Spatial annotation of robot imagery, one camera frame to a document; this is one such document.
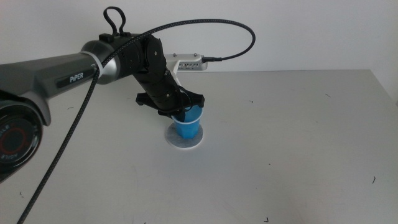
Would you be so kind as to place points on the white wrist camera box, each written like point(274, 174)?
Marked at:
point(186, 62)

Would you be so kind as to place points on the black left Piper robot arm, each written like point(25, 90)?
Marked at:
point(46, 77)

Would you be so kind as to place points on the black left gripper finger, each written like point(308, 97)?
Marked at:
point(166, 113)
point(183, 117)

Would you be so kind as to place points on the grey round cup mat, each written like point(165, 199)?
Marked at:
point(174, 140)

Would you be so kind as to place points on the blue plastic cup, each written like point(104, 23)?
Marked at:
point(187, 128)

